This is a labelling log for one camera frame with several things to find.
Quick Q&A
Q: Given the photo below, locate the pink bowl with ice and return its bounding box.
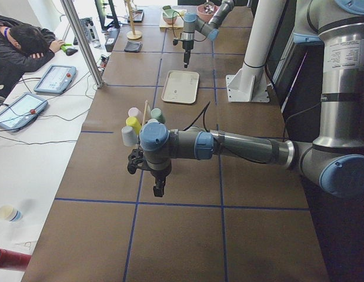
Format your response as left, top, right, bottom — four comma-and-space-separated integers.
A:
196, 4, 219, 22

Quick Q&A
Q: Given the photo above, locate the wooden cutting board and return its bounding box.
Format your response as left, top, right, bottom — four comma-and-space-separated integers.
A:
159, 8, 187, 29

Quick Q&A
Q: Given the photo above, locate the paper cup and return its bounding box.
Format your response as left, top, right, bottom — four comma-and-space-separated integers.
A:
0, 205, 22, 222

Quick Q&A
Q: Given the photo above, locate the green bowl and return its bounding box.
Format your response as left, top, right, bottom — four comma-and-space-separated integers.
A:
162, 9, 178, 25

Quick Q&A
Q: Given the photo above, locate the wooden mug tree stand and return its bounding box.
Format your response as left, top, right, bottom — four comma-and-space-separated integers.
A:
125, 0, 142, 40

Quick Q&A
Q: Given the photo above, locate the folded grey cloth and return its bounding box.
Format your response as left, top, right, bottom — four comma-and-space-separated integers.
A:
124, 41, 142, 53

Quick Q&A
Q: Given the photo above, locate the person in black jacket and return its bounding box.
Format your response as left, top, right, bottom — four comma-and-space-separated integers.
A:
0, 15, 65, 98

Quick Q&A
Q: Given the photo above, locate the green cup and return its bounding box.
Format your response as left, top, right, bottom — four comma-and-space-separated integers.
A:
151, 108, 165, 123

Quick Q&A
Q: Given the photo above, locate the grey cup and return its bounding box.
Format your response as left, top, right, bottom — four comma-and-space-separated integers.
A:
121, 126, 138, 147

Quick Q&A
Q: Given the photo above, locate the aluminium frame post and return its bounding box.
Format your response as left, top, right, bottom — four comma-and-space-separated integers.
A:
60, 0, 104, 89

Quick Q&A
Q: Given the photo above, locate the beige rabbit tray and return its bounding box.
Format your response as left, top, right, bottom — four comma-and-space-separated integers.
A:
161, 70, 199, 105

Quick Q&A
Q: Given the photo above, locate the teach pendant tablet near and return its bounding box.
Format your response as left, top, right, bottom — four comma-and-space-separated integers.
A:
0, 93, 49, 132

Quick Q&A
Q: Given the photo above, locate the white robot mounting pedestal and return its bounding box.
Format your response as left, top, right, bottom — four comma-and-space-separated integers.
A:
226, 1, 274, 103

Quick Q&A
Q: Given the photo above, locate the red cylinder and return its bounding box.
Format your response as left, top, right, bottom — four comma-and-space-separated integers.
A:
0, 249, 32, 271

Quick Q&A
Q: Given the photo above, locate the black box with label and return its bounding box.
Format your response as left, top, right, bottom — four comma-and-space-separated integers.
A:
104, 28, 120, 52

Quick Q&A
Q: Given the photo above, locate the teach pendant tablet far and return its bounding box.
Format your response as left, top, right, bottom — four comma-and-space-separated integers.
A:
34, 65, 76, 95

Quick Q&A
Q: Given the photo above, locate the pink cup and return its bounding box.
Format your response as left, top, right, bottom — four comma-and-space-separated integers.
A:
128, 107, 143, 119

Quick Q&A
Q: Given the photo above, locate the yellow cup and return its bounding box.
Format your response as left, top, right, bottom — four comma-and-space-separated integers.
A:
126, 116, 142, 135

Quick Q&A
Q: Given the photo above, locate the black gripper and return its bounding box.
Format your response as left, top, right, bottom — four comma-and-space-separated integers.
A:
182, 40, 194, 68
151, 167, 170, 197

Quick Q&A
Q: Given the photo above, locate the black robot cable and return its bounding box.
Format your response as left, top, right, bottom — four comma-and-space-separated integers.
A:
183, 101, 212, 132

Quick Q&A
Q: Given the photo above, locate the teach pendant tablet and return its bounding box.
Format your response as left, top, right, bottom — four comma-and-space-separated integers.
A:
34, 65, 76, 95
0, 93, 49, 132

